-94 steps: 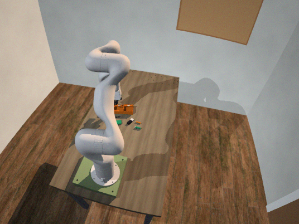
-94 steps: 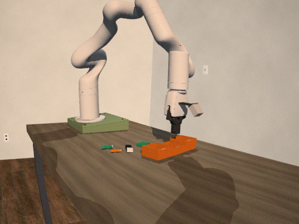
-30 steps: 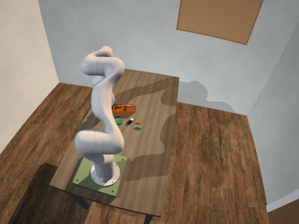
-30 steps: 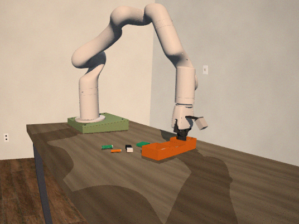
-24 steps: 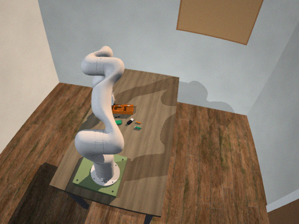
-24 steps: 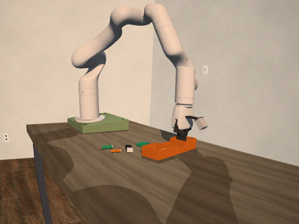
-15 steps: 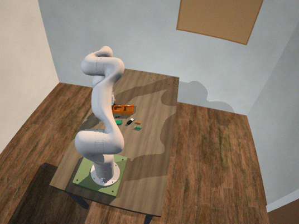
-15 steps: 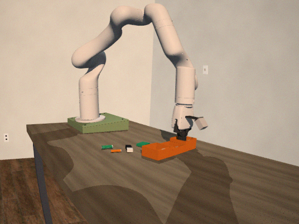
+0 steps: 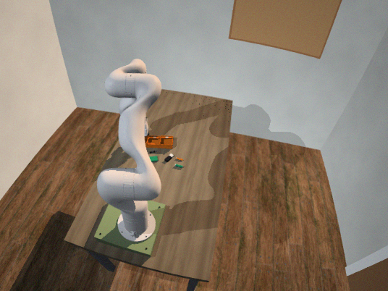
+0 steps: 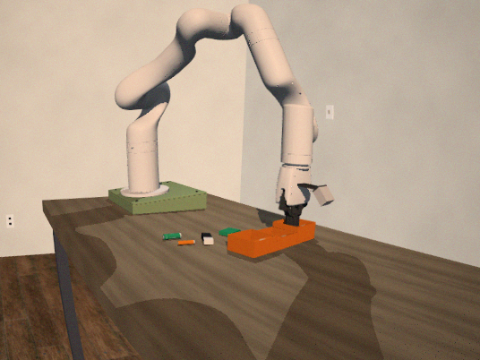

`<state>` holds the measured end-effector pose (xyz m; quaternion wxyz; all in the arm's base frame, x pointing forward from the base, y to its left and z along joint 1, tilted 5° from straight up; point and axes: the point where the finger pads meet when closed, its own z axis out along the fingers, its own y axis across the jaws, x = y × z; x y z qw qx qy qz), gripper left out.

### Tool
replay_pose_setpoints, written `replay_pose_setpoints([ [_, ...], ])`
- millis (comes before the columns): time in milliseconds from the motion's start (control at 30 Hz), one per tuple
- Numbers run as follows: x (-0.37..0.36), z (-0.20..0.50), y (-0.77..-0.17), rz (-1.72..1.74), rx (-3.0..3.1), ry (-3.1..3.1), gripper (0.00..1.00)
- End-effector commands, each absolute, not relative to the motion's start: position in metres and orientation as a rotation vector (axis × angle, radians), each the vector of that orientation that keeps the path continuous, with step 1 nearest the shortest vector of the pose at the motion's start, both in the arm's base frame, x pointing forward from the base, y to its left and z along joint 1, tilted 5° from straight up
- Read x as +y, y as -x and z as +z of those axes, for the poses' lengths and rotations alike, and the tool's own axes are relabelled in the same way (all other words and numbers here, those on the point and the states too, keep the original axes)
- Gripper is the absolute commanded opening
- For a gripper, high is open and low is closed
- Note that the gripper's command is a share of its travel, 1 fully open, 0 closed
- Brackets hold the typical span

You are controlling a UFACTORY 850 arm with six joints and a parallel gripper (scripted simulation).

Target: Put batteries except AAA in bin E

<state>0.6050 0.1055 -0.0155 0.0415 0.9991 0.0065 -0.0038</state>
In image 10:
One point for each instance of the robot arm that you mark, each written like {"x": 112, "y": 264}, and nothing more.
{"x": 299, "y": 127}

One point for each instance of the green battery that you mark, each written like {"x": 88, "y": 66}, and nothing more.
{"x": 172, "y": 236}

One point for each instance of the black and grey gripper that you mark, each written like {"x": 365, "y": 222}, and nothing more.
{"x": 292, "y": 195}

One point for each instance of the orange three-compartment bin rack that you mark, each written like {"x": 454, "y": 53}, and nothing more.
{"x": 254, "y": 243}

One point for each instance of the black and white eraser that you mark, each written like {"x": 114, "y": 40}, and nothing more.
{"x": 206, "y": 238}

